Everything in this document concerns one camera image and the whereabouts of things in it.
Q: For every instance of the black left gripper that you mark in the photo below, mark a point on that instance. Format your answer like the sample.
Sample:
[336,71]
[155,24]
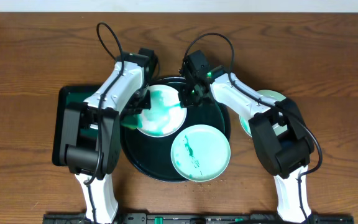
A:
[142,101]

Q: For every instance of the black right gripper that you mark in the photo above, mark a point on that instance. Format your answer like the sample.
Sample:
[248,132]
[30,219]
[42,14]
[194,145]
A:
[186,101]

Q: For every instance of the green sponge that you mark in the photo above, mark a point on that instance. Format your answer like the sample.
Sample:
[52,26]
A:
[130,121]

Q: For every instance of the green stained plate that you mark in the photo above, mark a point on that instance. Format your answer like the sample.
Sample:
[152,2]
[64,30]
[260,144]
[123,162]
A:
[200,153]
[165,115]

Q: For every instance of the green stained plate front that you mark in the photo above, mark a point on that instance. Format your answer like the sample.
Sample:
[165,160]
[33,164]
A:
[200,153]

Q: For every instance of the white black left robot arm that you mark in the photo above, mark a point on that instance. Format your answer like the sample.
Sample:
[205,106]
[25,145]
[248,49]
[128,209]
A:
[127,77]

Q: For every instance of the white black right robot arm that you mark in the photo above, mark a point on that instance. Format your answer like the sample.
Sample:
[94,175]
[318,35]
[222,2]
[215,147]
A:
[282,142]

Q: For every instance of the round black tray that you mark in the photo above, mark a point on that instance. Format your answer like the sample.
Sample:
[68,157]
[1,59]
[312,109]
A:
[151,155]

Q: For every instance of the rectangular black tray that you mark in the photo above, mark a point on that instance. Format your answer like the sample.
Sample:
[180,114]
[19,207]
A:
[75,141]

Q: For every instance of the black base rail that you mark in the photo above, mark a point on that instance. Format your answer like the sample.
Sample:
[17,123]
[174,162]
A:
[143,218]

